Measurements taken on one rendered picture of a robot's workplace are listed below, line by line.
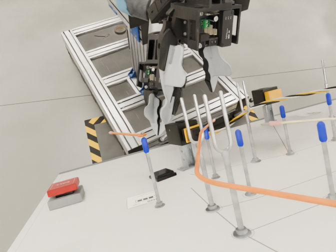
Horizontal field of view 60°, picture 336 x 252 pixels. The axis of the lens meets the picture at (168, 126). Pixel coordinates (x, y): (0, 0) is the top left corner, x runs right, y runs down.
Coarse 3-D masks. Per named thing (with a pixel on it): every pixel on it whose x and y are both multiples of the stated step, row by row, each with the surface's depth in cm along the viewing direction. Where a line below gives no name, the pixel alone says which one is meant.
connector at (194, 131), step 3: (189, 126) 54; (198, 126) 52; (183, 129) 52; (192, 129) 50; (195, 129) 50; (198, 129) 50; (183, 132) 52; (192, 132) 50; (195, 132) 50; (198, 132) 50; (183, 135) 52; (192, 135) 50; (195, 135) 50; (198, 135) 50; (183, 138) 53; (192, 138) 50; (195, 138) 50
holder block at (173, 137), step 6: (180, 120) 57; (192, 120) 54; (168, 126) 56; (174, 126) 53; (180, 126) 52; (168, 132) 56; (174, 132) 54; (180, 132) 52; (168, 138) 57; (174, 138) 55; (180, 138) 52; (174, 144) 55; (180, 144) 53
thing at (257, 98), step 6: (252, 90) 83; (258, 90) 80; (264, 90) 78; (252, 96) 84; (258, 96) 81; (264, 96) 78; (258, 102) 81; (264, 108) 82; (270, 108) 82; (264, 114) 82; (270, 114) 83; (270, 120) 83; (276, 120) 82
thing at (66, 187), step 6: (66, 180) 54; (72, 180) 53; (78, 180) 54; (54, 186) 51; (60, 186) 50; (66, 186) 50; (72, 186) 50; (48, 192) 50; (54, 192) 50; (60, 192) 50; (66, 192) 51; (72, 192) 51
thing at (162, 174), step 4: (164, 168) 56; (156, 172) 54; (160, 172) 54; (164, 172) 53; (168, 172) 53; (172, 172) 53; (156, 176) 52; (160, 176) 52; (164, 176) 52; (168, 176) 52; (156, 180) 52; (160, 180) 52
